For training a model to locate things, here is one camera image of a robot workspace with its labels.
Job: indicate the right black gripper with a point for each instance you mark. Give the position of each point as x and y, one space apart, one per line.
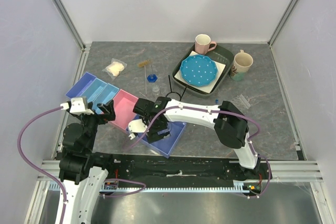
152 134

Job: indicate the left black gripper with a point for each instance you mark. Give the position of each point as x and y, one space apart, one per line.
107 108

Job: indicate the small clear glass bottle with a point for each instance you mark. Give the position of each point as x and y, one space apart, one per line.
155 89

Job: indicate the clear test tube rack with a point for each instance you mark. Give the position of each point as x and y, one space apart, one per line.
240 102

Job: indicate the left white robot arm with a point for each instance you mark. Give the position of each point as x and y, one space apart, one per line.
82 171

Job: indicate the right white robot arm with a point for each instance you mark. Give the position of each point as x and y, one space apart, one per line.
229 124

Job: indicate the multicolour compartment organizer tray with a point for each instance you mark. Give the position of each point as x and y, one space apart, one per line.
98 91

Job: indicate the bag of cotton balls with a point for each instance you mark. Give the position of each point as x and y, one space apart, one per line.
115 68

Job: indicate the glass stirring rod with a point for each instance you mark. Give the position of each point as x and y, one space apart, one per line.
145 79

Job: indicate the tan test tube brush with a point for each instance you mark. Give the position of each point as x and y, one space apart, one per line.
142 64

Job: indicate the white square plate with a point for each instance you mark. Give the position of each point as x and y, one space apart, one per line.
205 89

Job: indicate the blue polka dot plate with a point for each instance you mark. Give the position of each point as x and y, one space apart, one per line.
198 70

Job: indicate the pink ceramic mug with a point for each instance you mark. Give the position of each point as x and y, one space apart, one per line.
204 44

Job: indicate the dark green plastic tray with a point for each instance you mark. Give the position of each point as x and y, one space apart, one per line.
219 54

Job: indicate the cream floral mug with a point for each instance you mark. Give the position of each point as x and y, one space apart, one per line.
241 64

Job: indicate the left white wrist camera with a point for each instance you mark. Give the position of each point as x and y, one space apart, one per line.
79 106

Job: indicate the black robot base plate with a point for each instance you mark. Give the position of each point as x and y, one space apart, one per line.
182 170

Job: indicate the slotted cable duct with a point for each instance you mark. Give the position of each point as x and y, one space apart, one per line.
225 187

